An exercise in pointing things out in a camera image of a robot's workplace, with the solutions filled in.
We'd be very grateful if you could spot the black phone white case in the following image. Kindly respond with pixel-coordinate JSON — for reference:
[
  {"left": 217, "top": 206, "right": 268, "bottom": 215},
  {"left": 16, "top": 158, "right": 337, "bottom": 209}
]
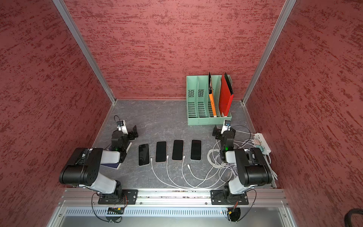
[{"left": 191, "top": 140, "right": 202, "bottom": 161}]

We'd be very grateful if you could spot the white charging cable end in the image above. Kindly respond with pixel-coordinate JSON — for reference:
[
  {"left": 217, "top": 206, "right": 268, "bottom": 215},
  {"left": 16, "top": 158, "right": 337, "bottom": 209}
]
[{"left": 187, "top": 164, "right": 222, "bottom": 182}]

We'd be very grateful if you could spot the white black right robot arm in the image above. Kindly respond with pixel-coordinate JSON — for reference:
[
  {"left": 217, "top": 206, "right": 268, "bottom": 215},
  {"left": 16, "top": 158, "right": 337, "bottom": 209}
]
[{"left": 212, "top": 125, "right": 273, "bottom": 199}]

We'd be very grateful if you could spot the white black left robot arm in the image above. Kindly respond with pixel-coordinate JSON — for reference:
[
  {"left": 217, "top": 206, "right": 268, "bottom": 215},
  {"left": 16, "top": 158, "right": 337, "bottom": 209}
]
[{"left": 59, "top": 126, "right": 139, "bottom": 200}]

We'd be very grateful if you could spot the green plastic file organizer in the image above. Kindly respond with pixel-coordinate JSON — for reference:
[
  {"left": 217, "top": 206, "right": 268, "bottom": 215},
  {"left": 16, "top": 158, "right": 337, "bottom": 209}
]
[{"left": 186, "top": 75, "right": 232, "bottom": 126}]

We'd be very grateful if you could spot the dark blue notebook left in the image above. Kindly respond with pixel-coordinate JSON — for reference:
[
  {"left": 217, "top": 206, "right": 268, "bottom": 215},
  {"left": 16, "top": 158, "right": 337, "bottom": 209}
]
[{"left": 103, "top": 142, "right": 132, "bottom": 169}]

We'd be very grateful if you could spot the red folder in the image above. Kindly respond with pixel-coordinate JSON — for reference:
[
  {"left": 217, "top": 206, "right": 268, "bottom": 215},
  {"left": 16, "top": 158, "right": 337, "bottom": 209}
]
[{"left": 218, "top": 73, "right": 234, "bottom": 117}]

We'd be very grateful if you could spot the orange black book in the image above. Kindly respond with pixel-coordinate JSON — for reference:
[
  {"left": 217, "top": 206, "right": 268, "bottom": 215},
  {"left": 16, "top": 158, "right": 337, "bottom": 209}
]
[{"left": 209, "top": 73, "right": 217, "bottom": 118}]

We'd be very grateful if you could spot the white power strip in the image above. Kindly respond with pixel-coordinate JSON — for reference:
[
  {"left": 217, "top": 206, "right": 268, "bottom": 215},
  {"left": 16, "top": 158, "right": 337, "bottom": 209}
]
[{"left": 254, "top": 133, "right": 271, "bottom": 156}]

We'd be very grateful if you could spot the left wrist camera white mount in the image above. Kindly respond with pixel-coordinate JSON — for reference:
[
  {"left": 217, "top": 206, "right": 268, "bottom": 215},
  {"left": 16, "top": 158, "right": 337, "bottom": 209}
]
[{"left": 116, "top": 120, "right": 128, "bottom": 134}]

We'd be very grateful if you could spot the white charging cable far left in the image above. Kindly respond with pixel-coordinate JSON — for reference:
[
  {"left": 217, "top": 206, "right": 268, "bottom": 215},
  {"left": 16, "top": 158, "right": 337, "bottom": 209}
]
[{"left": 150, "top": 158, "right": 188, "bottom": 190}]

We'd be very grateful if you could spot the white charging cable bundle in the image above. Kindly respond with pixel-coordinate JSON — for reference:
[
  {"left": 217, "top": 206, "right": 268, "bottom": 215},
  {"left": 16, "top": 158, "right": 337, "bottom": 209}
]
[{"left": 206, "top": 129, "right": 278, "bottom": 182}]

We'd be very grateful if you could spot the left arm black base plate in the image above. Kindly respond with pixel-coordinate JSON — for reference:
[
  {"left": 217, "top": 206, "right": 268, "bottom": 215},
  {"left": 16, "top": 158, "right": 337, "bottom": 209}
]
[{"left": 97, "top": 189, "right": 138, "bottom": 205}]

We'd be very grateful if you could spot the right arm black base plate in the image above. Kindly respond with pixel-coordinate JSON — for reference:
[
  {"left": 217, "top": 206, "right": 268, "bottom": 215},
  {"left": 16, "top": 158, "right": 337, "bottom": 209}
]
[{"left": 210, "top": 190, "right": 249, "bottom": 205}]

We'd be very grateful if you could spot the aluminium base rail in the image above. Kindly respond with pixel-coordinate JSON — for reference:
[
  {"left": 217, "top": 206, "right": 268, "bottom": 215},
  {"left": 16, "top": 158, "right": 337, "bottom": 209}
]
[{"left": 48, "top": 188, "right": 296, "bottom": 227}]

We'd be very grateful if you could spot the left aluminium corner post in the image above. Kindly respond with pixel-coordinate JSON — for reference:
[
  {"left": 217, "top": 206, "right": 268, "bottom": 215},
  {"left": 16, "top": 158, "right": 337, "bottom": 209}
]
[{"left": 53, "top": 0, "right": 117, "bottom": 105}]

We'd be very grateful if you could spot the aluminium corner post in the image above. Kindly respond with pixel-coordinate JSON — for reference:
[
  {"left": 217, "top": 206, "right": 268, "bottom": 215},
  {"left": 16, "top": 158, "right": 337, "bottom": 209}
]
[
  {"left": 53, "top": 0, "right": 117, "bottom": 105},
  {"left": 242, "top": 0, "right": 296, "bottom": 106}
]

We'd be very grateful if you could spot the right aluminium corner post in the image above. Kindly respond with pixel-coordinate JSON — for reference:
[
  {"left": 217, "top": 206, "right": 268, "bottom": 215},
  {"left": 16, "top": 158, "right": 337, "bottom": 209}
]
[{"left": 242, "top": 0, "right": 296, "bottom": 106}]

